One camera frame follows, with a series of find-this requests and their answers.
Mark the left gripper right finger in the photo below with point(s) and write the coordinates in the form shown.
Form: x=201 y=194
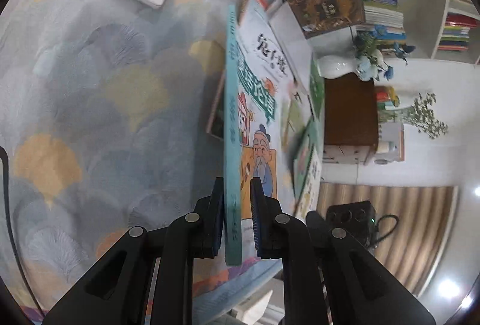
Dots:
x=329 y=277

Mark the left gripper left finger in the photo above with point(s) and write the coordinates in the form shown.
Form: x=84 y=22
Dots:
x=147 y=274

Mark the light blue Confucius book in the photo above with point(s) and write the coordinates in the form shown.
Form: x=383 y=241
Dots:
x=252 y=104

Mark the white landscape cover book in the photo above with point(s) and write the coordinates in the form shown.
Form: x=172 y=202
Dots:
x=260 y=43

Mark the white book yellow robed figure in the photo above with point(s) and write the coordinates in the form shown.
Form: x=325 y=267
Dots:
x=310 y=193

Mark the striped beige rug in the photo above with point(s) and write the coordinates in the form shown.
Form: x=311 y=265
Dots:
x=414 y=249

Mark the brown wooden cabinet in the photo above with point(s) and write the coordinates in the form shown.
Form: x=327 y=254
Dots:
x=351 y=123

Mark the teal poetry book red girl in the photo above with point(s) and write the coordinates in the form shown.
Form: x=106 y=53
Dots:
x=303 y=157

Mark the dried flowers in vase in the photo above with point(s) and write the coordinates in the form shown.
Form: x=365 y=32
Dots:
x=420 y=115

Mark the dark green cover book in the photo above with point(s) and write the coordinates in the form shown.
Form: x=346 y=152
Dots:
x=316 y=89

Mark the white ceramic vase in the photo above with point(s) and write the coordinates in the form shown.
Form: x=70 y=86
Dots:
x=333 y=66

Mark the patterned blue table cloth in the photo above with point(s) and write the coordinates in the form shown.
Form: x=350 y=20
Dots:
x=104 y=109

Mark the dark ornate book right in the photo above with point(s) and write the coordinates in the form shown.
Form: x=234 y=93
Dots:
x=318 y=17

